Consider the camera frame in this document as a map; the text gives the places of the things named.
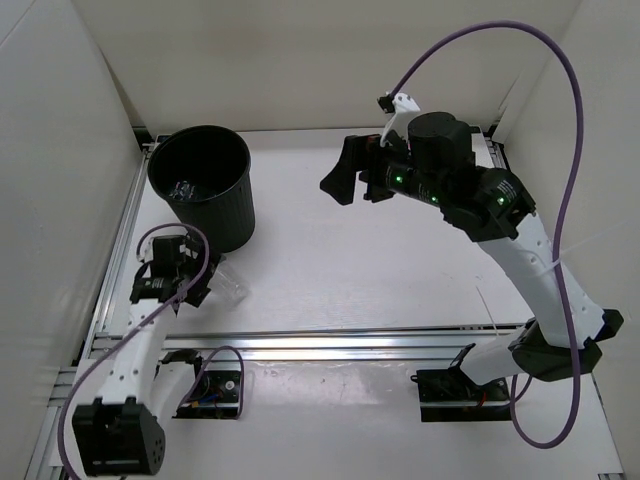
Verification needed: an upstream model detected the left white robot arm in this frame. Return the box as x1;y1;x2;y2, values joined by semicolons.
71;234;216;477

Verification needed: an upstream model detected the blue label bottle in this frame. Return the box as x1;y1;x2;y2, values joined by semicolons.
168;180;199;202

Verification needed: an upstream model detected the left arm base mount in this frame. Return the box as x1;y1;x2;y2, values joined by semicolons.
173;369;244;420

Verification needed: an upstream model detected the clear crushed plastic bottle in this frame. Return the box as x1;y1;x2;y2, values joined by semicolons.
209;261;250;307

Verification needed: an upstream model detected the aluminium frame rail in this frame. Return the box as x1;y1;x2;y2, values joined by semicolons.
160;324;520;363

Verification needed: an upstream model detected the black plastic waste bin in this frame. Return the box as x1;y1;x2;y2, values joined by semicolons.
147;125;256;254

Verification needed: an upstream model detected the purple cable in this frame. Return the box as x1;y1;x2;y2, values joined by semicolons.
57;223;246;477
390;21;584;447

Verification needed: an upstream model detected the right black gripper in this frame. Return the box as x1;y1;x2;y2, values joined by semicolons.
319;130;449;210

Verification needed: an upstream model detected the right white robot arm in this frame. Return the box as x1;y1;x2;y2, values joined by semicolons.
320;112;623;400

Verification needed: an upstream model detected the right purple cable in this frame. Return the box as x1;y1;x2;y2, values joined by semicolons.
390;21;584;447

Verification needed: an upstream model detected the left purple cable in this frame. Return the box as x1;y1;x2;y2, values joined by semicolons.
57;223;246;477

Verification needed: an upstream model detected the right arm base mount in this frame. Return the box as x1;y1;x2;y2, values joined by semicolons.
410;369;511;423

